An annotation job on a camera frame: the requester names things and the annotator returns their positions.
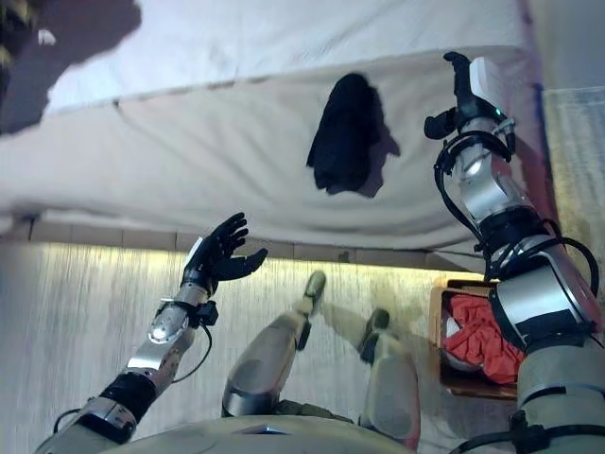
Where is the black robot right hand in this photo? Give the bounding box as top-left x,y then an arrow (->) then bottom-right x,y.
423,50 -> 504,141

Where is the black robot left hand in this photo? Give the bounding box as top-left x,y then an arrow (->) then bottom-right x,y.
181,212 -> 269,298

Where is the black garment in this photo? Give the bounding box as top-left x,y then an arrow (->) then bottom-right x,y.
305,71 -> 387,196

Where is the white garment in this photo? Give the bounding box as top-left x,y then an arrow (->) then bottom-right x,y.
441,317 -> 479,371

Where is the red garment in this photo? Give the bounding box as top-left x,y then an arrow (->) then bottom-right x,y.
443,292 -> 527,385

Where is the pale textured bed runner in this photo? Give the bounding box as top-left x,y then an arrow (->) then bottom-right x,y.
43,0 -> 527,115

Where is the brown wicker basket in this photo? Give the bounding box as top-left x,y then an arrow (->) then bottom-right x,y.
430,278 -> 522,402

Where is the silver robot left leg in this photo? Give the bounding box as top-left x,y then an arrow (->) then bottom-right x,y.
220,270 -> 328,418

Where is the silver robot leg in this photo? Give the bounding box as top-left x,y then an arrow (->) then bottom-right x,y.
220,270 -> 328,418
355,307 -> 423,440

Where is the beige bedspread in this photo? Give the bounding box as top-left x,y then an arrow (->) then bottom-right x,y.
0,44 -> 560,257

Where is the grey robot torso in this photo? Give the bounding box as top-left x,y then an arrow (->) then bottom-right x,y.
126,415 -> 427,454

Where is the silver robot right leg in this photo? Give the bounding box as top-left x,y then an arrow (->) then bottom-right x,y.
355,307 -> 423,440

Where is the upholstered bed frame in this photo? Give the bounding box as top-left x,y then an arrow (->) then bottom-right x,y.
0,0 -> 560,274

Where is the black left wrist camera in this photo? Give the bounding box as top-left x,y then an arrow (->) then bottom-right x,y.
195,302 -> 220,328

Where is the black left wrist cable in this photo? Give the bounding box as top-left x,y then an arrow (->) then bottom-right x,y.
171,323 -> 215,385

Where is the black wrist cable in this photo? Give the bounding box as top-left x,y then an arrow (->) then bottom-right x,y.
171,323 -> 215,385
433,140 -> 481,240

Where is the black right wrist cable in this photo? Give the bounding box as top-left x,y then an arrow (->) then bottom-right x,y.
433,140 -> 481,240

